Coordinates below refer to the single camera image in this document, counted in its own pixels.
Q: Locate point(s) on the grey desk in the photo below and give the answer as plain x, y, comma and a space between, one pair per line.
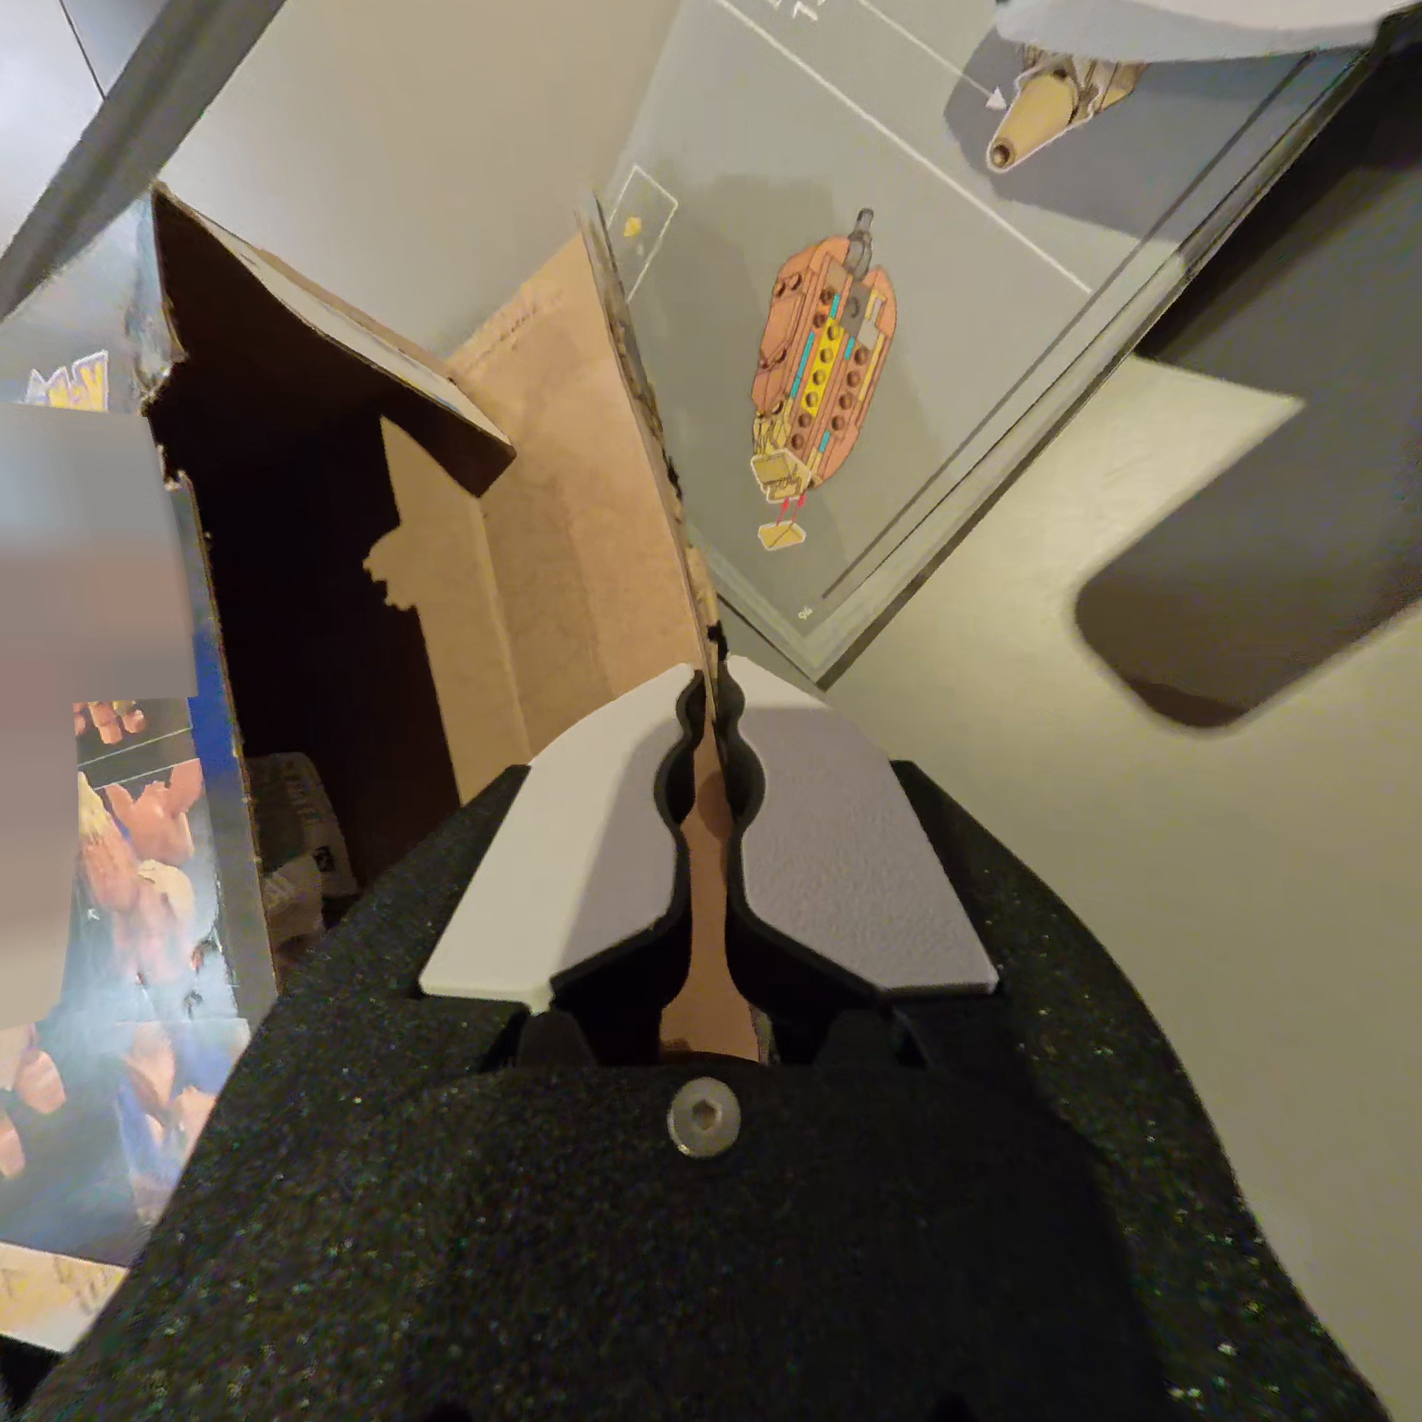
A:
1110, 889

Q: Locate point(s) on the printed cardboard box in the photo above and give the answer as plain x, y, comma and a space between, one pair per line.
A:
577, 499

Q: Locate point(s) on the white plastic bag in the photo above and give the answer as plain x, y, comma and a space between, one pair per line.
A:
294, 845

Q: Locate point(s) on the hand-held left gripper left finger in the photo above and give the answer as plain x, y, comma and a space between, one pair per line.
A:
577, 867

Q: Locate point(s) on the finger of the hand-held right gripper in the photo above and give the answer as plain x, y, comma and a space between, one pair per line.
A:
1166, 22

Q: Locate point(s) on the grey instruction booklet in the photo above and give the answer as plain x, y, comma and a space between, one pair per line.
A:
945, 388

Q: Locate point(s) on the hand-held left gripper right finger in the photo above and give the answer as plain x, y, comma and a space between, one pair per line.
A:
855, 867

